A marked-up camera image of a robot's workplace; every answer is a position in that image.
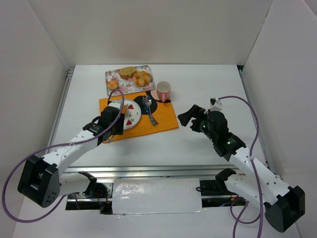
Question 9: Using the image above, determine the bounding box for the small oval bread roll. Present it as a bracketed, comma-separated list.
[122, 105, 128, 115]

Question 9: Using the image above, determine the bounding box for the white strawberry plate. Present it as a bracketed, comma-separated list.
[123, 99, 142, 130]

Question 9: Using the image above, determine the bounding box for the orange placemat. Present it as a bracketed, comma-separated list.
[113, 90, 178, 141]

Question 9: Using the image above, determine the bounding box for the floral tray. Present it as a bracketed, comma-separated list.
[105, 65, 155, 95]

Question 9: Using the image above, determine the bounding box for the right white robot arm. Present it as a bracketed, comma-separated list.
[178, 105, 305, 233]

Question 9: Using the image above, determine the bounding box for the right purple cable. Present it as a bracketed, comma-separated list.
[220, 95, 264, 238]

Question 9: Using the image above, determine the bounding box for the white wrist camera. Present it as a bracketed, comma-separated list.
[209, 98, 222, 112]
[108, 100, 122, 109]

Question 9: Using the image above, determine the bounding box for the pink mug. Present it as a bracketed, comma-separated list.
[156, 81, 171, 103]

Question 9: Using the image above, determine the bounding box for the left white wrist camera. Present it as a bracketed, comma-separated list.
[108, 100, 122, 109]

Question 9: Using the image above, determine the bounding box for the white taped cover plate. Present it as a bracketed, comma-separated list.
[112, 178, 203, 215]

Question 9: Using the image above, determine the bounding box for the small round bun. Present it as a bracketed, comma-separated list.
[106, 79, 119, 90]

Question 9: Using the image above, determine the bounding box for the metal spoon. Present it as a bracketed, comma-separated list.
[144, 96, 156, 126]

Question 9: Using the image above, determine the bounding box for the twisted round bread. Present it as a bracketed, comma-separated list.
[133, 71, 152, 86]

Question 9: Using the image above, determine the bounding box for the sliced baguette bread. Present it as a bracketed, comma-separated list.
[118, 66, 137, 79]

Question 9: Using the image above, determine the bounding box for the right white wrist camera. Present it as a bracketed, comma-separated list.
[209, 98, 222, 112]

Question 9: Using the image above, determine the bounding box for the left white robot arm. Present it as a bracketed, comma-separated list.
[17, 102, 126, 208]

